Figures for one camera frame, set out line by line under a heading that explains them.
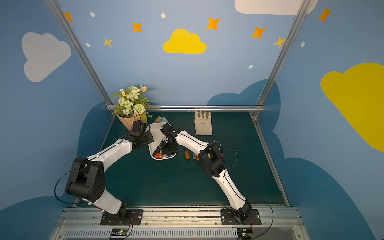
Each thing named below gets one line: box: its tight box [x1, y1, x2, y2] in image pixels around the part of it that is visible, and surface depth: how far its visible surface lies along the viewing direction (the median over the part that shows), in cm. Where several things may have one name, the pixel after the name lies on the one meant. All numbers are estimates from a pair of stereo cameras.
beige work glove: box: [194, 110, 213, 136], surface depth 117 cm
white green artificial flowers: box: [111, 84, 154, 123], surface depth 90 cm
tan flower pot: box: [115, 113, 141, 130], surface depth 98 cm
